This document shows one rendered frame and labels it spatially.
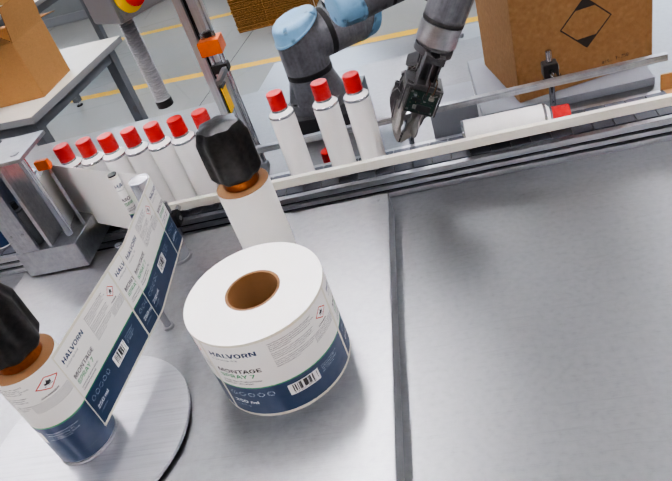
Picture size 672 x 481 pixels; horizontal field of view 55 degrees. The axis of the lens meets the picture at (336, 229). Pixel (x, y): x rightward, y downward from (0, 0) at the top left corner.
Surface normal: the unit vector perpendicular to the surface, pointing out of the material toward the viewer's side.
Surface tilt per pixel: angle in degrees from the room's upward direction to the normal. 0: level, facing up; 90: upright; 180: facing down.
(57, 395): 90
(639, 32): 90
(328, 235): 0
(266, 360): 90
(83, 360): 90
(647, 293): 0
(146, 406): 0
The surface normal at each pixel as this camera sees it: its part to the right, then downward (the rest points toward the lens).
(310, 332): 0.73, 0.22
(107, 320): 0.95, -0.12
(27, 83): -0.10, 0.62
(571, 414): -0.27, -0.77
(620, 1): 0.14, 0.56
